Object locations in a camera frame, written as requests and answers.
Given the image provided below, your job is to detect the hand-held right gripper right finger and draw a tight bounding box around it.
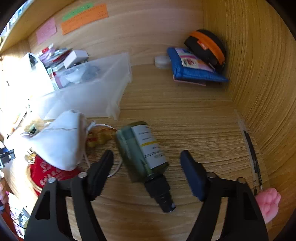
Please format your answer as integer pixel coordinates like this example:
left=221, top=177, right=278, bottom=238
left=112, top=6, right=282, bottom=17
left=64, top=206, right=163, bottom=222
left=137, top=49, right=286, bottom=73
left=180, top=150, right=269, bottom=241

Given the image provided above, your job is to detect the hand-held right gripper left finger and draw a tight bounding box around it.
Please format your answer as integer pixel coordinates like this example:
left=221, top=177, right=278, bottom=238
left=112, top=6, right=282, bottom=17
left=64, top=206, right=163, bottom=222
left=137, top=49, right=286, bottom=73
left=24, top=149, right=114, bottom=241

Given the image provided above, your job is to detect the green glass bottle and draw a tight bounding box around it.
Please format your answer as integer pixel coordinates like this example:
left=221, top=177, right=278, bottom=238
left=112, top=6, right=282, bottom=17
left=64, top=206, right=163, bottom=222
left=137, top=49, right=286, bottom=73
left=115, top=121, right=176, bottom=214

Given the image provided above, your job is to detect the white drawstring pouch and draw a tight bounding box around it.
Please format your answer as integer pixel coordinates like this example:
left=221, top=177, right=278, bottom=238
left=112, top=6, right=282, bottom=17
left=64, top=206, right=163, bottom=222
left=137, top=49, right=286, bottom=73
left=29, top=110, right=122, bottom=178

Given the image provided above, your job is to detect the red velvet drawstring pouch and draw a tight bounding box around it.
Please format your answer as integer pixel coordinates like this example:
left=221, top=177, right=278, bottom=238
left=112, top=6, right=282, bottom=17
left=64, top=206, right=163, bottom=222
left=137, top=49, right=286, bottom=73
left=29, top=154, right=86, bottom=197

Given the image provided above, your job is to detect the translucent plastic storage bin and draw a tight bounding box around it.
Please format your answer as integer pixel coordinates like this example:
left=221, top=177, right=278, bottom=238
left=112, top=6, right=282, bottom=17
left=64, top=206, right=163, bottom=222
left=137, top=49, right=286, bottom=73
left=37, top=52, right=133, bottom=120

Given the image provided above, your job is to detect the yellow bead charm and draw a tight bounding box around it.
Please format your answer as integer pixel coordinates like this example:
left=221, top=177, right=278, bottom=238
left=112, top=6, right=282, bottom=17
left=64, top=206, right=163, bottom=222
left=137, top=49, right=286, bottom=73
left=87, top=130, right=114, bottom=149

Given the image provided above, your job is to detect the clear black pen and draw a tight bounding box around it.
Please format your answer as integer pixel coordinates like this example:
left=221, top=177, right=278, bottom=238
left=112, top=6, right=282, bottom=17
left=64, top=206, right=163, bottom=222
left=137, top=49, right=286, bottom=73
left=233, top=109, right=264, bottom=195

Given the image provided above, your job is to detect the pink paw toy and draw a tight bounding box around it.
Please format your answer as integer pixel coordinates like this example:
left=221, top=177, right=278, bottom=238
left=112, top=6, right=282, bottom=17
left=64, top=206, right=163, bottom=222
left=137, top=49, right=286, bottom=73
left=255, top=188, right=281, bottom=224

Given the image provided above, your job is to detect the blue quilted pouch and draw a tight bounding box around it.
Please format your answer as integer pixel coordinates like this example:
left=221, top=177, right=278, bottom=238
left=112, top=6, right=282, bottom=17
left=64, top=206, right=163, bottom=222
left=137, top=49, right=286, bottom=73
left=167, top=47, right=229, bottom=83

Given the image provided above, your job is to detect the white cardboard box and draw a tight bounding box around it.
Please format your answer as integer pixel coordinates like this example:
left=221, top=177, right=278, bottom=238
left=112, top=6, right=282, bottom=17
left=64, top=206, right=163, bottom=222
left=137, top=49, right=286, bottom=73
left=63, top=50, right=89, bottom=69

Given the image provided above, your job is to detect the small white plastic case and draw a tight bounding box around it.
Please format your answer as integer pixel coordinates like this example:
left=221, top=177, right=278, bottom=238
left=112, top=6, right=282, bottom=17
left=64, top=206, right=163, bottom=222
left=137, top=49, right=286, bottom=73
left=154, top=56, right=170, bottom=69

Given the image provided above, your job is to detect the stack of booklets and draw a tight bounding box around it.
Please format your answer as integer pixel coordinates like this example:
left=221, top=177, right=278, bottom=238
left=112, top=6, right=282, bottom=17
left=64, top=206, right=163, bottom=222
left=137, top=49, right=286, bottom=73
left=46, top=47, right=74, bottom=70

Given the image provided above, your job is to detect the black orange zipper pouch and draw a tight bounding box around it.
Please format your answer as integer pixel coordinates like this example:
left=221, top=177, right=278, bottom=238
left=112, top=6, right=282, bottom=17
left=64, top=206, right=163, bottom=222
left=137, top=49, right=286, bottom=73
left=184, top=29, right=226, bottom=72

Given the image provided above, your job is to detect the pink paper note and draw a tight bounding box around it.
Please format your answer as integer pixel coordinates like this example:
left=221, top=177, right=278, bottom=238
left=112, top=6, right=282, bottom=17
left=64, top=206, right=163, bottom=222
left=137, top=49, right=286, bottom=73
left=36, top=17, right=57, bottom=45

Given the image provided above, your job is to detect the orange paper note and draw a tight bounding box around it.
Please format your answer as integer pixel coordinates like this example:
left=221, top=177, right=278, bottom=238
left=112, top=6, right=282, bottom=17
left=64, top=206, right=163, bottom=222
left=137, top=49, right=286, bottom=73
left=61, top=3, right=109, bottom=36

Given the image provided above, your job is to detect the green paper note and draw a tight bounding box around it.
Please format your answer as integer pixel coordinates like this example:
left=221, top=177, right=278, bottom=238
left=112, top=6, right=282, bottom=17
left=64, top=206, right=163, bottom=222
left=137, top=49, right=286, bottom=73
left=62, top=2, right=95, bottom=20

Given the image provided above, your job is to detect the pink cord packet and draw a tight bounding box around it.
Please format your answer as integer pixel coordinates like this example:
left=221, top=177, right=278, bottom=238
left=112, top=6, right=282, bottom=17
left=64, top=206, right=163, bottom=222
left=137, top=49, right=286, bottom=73
left=38, top=45, right=57, bottom=62

